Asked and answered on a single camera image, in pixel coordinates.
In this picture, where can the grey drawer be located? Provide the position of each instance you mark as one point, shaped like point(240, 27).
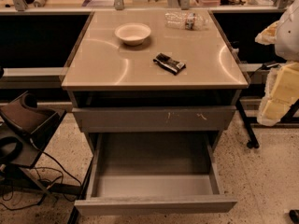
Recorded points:
point(154, 173)
point(153, 119)

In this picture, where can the yellow foam padded gripper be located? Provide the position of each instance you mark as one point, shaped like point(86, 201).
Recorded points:
point(289, 36)

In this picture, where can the grey top drawer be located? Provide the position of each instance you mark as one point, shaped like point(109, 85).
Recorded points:
point(153, 119)

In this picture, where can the clear plastic water bottle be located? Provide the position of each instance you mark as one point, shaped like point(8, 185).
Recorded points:
point(190, 21)

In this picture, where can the white bowl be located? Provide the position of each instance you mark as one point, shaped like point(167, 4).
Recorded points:
point(132, 34)

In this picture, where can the black power adapter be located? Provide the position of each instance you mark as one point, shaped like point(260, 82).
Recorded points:
point(269, 65)

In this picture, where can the dark side cart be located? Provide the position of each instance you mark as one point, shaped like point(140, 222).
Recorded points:
point(25, 133)

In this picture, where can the grey drawer cabinet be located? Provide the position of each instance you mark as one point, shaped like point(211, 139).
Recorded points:
point(104, 72)

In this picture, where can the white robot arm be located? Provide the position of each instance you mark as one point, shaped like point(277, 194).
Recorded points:
point(284, 34)

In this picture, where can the black table leg with caster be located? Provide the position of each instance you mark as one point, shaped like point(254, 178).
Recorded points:
point(253, 142)

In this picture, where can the black snack wrapper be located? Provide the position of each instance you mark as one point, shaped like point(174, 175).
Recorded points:
point(167, 63)

